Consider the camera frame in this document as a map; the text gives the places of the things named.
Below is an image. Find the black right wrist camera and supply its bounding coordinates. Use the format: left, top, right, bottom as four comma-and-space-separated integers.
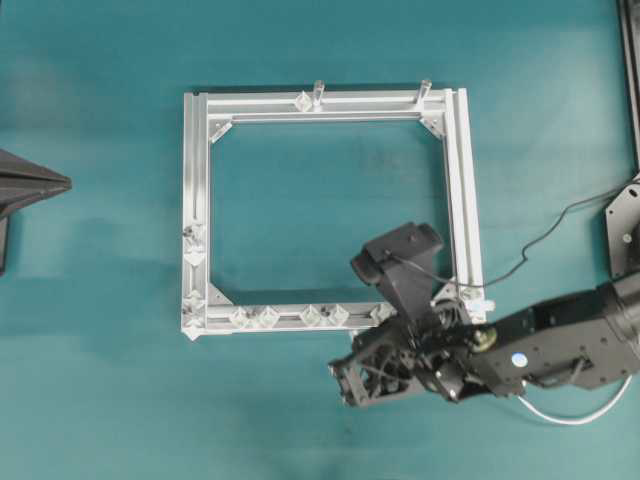
351, 222, 443, 321

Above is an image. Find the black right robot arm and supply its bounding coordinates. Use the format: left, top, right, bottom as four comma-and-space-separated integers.
329, 274, 639, 407

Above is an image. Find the black rail top right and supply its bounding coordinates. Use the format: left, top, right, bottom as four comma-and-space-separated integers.
617, 0, 640, 121

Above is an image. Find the square aluminium extrusion frame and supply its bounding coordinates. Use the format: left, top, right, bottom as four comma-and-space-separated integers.
180, 84, 494, 340

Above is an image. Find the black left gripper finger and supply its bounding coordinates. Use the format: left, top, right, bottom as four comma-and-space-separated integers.
1, 150, 71, 210

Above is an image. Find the top pin right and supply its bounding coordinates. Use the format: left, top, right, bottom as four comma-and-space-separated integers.
414, 79, 432, 112

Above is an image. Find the black camera cable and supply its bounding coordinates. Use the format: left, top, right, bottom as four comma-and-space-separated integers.
384, 174, 640, 291

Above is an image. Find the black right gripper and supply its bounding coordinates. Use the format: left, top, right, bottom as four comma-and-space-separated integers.
328, 299, 475, 408

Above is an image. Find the white ethernet cable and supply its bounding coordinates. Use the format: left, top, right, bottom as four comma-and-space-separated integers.
514, 374, 634, 426

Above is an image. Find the far aluminium pin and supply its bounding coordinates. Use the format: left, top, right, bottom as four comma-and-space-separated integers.
312, 80, 325, 111

